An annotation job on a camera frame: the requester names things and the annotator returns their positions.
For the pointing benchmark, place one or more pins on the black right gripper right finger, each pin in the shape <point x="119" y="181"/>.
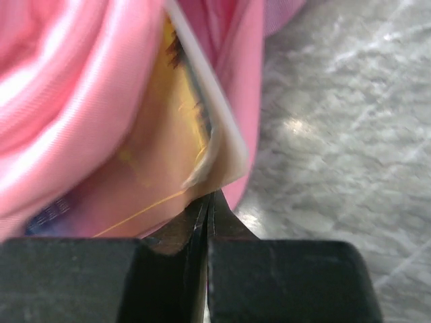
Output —
<point x="229" y="240"/>

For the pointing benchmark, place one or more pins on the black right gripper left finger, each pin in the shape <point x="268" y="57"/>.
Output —
<point x="169" y="275"/>

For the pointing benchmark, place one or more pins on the blue sunset cover book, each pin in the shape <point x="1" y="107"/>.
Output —
<point x="184" y="144"/>

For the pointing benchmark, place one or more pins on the pink student backpack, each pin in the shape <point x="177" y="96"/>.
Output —
<point x="74" y="75"/>

